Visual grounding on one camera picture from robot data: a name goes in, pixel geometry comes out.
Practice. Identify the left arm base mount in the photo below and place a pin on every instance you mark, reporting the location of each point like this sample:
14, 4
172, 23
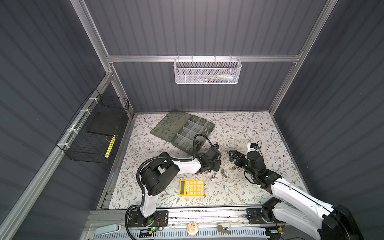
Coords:
135, 219

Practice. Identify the white wire wall basket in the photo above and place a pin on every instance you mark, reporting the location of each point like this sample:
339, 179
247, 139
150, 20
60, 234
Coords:
210, 71

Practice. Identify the light blue flat device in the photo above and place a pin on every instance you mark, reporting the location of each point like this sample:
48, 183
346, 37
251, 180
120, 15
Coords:
109, 229

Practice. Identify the round wooden object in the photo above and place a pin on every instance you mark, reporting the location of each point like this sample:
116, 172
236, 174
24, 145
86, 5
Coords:
192, 228

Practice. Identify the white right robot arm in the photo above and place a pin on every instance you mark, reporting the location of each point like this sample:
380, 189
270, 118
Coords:
318, 219

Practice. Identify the yellow calculator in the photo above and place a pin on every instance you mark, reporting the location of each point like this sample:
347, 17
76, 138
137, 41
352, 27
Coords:
191, 188

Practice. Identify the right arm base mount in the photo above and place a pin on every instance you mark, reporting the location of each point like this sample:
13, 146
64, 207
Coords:
261, 216

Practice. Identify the green transparent organizer box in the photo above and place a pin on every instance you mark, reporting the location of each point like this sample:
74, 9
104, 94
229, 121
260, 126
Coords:
184, 131

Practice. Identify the black wire wall basket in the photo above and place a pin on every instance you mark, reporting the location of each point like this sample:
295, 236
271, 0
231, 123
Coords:
87, 138

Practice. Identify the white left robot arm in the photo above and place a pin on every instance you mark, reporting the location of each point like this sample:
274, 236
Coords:
155, 174

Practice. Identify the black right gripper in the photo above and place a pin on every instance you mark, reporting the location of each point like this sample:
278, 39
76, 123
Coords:
241, 156

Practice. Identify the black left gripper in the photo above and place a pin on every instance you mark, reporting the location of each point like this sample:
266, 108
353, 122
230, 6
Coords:
218, 163

